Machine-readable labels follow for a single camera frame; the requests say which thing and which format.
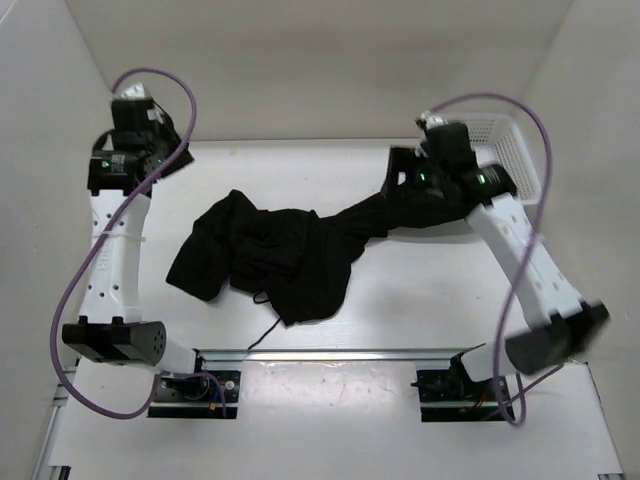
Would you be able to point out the aluminium frame rail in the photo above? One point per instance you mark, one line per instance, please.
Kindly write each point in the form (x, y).
(44, 468)
(331, 355)

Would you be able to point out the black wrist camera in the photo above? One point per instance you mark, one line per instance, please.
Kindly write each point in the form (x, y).
(131, 115)
(449, 145)

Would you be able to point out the black trousers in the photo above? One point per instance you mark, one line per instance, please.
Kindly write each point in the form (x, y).
(300, 261)

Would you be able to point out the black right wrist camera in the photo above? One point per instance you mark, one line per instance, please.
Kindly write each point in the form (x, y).
(449, 145)

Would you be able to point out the aluminium left frame rail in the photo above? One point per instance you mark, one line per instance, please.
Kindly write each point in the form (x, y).
(44, 468)

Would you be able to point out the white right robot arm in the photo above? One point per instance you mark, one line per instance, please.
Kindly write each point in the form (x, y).
(561, 323)

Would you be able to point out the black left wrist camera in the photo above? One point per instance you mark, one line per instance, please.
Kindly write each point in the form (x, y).
(131, 115)

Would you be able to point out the aluminium front frame rail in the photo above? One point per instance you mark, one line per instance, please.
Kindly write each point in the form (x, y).
(331, 355)

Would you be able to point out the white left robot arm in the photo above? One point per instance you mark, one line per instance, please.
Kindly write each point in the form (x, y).
(110, 328)

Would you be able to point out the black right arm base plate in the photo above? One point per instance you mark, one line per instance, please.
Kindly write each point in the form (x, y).
(444, 399)

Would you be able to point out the white perforated plastic basket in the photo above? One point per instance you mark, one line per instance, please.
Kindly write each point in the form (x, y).
(497, 139)

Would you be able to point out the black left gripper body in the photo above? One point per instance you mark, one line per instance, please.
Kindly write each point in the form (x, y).
(168, 140)

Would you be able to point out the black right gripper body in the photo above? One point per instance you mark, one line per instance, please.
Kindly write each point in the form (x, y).
(420, 183)

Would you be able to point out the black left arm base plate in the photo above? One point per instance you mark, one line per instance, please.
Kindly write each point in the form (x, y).
(200, 398)

